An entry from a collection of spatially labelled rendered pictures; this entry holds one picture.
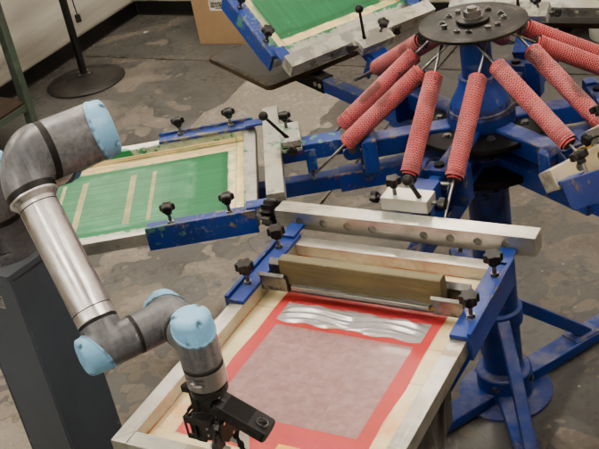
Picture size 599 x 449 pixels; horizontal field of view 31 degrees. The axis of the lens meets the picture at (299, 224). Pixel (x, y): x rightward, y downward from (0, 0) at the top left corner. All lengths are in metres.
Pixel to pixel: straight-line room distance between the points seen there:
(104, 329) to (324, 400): 0.53
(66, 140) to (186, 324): 0.43
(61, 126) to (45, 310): 0.64
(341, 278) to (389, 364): 0.26
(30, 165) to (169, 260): 2.73
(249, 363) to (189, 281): 2.17
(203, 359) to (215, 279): 2.61
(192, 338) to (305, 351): 0.55
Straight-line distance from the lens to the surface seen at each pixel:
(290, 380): 2.28
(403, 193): 2.63
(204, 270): 4.55
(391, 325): 2.37
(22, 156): 2.01
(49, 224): 1.97
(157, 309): 1.94
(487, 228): 2.52
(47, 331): 2.56
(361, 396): 2.21
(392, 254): 2.56
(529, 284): 4.15
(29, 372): 2.64
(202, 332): 1.85
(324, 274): 2.45
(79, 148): 2.03
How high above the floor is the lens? 2.36
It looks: 30 degrees down
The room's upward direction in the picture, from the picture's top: 11 degrees counter-clockwise
